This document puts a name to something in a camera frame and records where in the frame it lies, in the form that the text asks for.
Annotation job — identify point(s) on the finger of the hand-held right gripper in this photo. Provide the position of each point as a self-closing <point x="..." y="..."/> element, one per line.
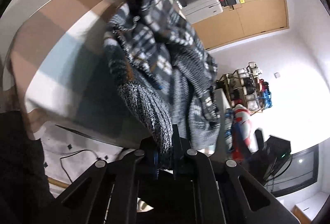
<point x="259" y="140"/>

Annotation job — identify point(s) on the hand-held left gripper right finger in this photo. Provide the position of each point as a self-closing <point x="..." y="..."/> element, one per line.
<point x="201" y="167"/>

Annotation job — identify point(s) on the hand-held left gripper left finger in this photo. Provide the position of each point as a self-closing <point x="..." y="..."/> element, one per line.
<point x="121" y="169"/>

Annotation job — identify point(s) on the plaid fleece jacket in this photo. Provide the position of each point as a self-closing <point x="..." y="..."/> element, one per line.
<point x="159" y="59"/>

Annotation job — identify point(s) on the red and white plush toy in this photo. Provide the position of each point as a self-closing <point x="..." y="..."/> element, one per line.
<point x="242" y="126"/>

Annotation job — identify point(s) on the dark screen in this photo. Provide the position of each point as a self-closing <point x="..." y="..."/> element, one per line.
<point x="296" y="172"/>

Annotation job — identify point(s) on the blue plaid cloth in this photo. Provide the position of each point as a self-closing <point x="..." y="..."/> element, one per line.
<point x="228" y="123"/>

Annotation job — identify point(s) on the white low cabinet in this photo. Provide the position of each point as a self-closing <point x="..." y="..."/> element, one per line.
<point x="306" y="207"/>

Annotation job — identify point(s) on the wooden shoe rack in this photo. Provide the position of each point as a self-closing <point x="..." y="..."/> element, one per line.
<point x="226" y="84"/>

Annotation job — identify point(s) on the person's black clothing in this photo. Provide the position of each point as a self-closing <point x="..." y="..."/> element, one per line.
<point x="20" y="167"/>

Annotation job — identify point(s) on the wooden door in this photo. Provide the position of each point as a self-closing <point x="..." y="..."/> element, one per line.
<point x="247" y="17"/>

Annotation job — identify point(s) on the checkered tablecloth table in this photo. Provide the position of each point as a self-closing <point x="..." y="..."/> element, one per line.
<point x="72" y="46"/>

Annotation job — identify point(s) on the red and black shoe box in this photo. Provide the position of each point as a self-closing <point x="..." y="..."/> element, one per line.
<point x="226" y="0"/>

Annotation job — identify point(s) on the white upright suitcase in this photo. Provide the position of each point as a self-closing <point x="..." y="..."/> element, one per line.
<point x="203" y="3"/>

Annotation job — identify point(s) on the wall light switch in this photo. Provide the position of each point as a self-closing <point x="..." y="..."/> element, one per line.
<point x="277" y="75"/>

